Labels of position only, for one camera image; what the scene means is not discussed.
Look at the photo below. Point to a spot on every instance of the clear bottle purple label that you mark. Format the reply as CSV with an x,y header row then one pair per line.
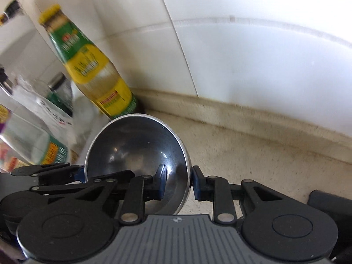
x,y
33,143

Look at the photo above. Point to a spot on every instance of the clear glass jar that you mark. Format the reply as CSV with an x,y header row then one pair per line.
x,y
59,88

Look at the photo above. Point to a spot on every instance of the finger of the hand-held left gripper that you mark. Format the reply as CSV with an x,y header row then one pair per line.
x,y
78,174
60,187

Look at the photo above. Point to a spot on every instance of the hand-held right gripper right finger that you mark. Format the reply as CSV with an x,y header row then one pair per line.
x,y
195,184

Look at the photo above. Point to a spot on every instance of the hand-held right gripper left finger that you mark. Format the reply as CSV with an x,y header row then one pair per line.
x,y
162,181

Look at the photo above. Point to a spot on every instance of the green yellow label sauce bottle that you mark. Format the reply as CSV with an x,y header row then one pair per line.
x,y
90,66

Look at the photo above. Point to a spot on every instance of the crinkled clear plastic bag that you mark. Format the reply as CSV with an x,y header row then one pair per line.
x,y
30,96

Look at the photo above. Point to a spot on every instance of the stainless steel bowl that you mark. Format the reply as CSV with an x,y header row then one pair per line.
x,y
132,148

